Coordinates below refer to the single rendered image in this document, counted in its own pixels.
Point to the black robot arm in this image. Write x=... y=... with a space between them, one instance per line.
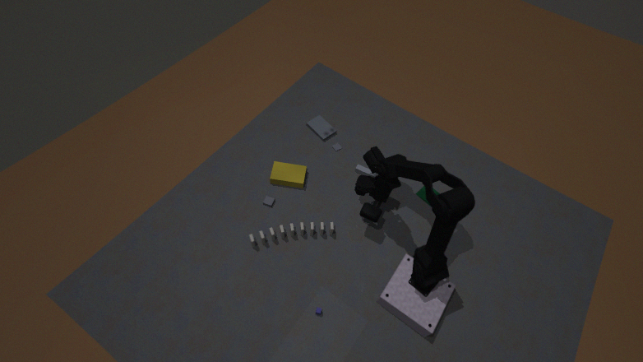
x=430 y=263

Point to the olive yellow block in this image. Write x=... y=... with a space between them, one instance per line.
x=288 y=174

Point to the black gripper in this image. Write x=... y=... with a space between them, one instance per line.
x=373 y=212

